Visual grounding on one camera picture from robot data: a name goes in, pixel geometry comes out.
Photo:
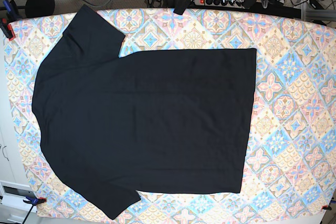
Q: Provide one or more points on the white cabinet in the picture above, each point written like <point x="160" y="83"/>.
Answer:
<point x="13" y="178"/>

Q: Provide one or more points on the black T-shirt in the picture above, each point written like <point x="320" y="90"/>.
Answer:
<point x="162" y="121"/>

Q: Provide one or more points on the round black stand base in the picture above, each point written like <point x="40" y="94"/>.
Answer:
<point x="39" y="8"/>

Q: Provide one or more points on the blue clamp lower left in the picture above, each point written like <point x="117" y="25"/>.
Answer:
<point x="33" y="202"/>

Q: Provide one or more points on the blue clamp upper left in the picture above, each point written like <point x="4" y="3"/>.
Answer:
<point x="6" y="27"/>

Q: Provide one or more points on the white power strip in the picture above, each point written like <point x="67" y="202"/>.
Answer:
<point x="208" y="3"/>

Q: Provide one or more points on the orange clamp lower right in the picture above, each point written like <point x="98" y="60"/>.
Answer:
<point x="326" y="208"/>

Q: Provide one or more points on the blue clamp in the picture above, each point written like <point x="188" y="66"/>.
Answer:
<point x="6" y="27"/>
<point x="33" y="202"/>

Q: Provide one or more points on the patterned tablecloth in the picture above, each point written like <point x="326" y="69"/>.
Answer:
<point x="289" y="169"/>

